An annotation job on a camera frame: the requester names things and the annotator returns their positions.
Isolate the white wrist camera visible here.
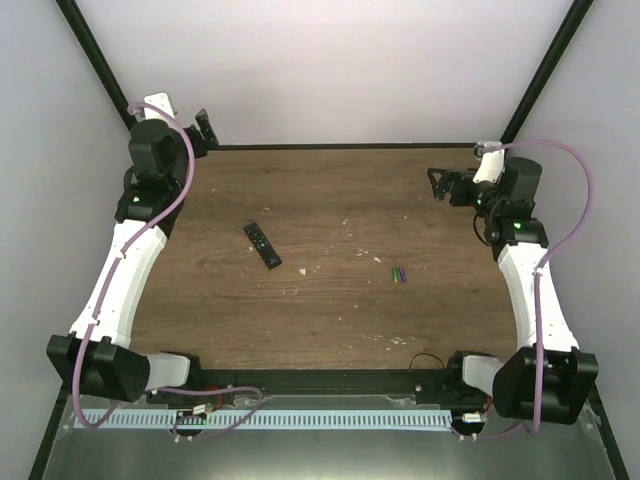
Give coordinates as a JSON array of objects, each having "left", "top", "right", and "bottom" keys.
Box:
[
  {"left": 473, "top": 141, "right": 505, "bottom": 184},
  {"left": 143, "top": 92, "right": 177, "bottom": 119}
]

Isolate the black remote control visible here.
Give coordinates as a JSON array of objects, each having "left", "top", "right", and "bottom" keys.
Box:
[{"left": 243, "top": 222, "right": 282, "bottom": 270}]

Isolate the black frame post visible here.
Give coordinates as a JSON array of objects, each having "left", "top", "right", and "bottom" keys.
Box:
[
  {"left": 55, "top": 0, "right": 136, "bottom": 130},
  {"left": 500, "top": 0, "right": 594, "bottom": 144}
]

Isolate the light blue slotted cable duct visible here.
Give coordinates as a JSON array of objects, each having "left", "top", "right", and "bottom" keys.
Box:
[{"left": 102, "top": 409, "right": 452, "bottom": 432}]

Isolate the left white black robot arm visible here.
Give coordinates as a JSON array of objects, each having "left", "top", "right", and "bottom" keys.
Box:
[{"left": 47, "top": 106, "right": 219, "bottom": 404}]

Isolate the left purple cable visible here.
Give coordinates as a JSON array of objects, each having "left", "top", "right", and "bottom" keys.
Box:
[{"left": 72, "top": 102, "right": 264, "bottom": 443}]

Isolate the black left frame post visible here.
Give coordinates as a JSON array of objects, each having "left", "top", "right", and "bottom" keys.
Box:
[{"left": 55, "top": 0, "right": 136, "bottom": 130}]

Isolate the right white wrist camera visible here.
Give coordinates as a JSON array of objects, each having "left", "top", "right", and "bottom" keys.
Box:
[{"left": 473, "top": 141, "right": 505, "bottom": 184}]

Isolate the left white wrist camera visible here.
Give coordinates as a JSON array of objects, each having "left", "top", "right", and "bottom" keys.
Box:
[{"left": 143, "top": 92, "right": 177, "bottom": 119}]

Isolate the black right frame post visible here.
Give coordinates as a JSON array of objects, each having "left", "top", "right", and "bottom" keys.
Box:
[{"left": 500, "top": 0, "right": 594, "bottom": 144}]

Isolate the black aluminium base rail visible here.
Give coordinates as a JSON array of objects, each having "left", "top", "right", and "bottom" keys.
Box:
[{"left": 144, "top": 368, "right": 496, "bottom": 405}]

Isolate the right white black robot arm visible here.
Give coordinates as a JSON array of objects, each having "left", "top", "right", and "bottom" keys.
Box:
[{"left": 427, "top": 153, "right": 599, "bottom": 425}]

